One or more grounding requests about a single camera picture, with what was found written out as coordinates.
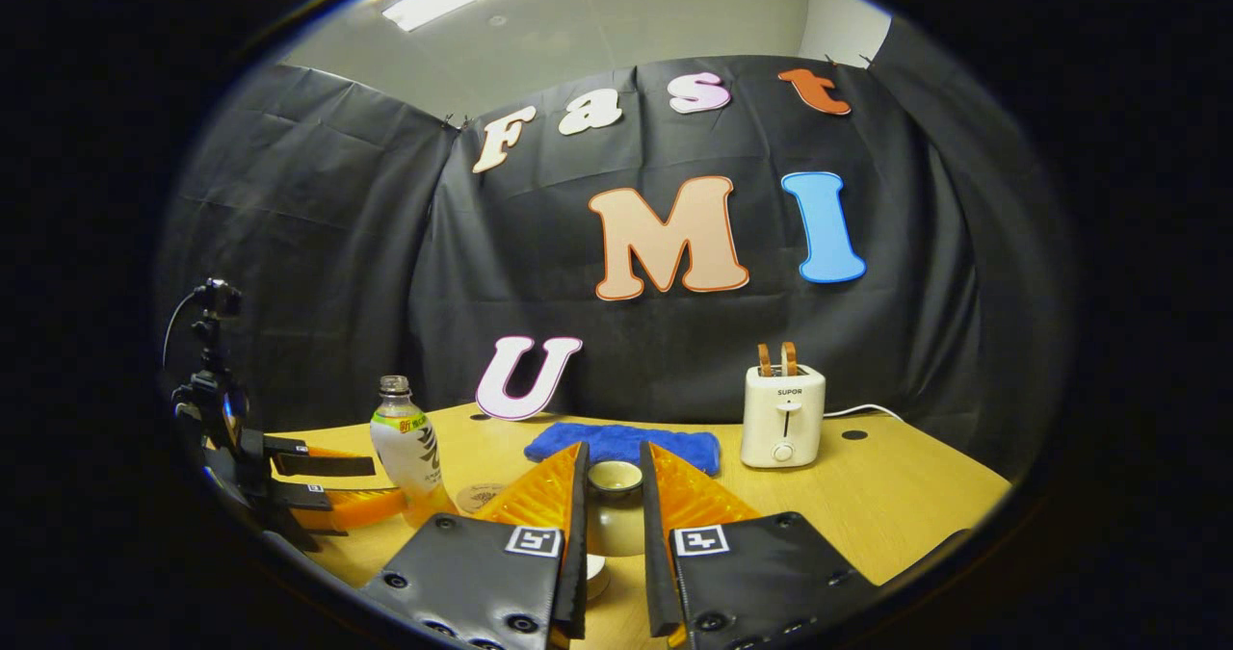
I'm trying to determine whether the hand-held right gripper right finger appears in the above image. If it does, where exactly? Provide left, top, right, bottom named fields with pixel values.
left=640, top=441, right=879, bottom=650

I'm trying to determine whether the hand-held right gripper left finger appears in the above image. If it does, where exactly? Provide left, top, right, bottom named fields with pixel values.
left=358, top=441, right=590, bottom=650

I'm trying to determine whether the clear water bottle white label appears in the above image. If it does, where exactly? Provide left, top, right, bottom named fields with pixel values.
left=370, top=376, right=459, bottom=528

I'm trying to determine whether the round cork coaster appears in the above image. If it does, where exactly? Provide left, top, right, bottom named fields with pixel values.
left=455, top=482, right=508, bottom=515

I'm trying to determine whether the beige teacup lid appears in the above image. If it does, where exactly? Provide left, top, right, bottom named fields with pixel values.
left=586, top=460, right=646, bottom=557

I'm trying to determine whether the blue folded towel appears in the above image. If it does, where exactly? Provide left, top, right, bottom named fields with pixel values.
left=524, top=423, right=721, bottom=477

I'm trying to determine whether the cream toaster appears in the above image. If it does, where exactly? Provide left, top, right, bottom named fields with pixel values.
left=740, top=363, right=826, bottom=469

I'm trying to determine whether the black backdrop cloth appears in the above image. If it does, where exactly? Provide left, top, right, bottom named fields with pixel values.
left=154, top=16, right=1075, bottom=482

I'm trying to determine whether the white power cable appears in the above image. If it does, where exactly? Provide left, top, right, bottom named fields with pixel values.
left=824, top=403, right=906, bottom=423

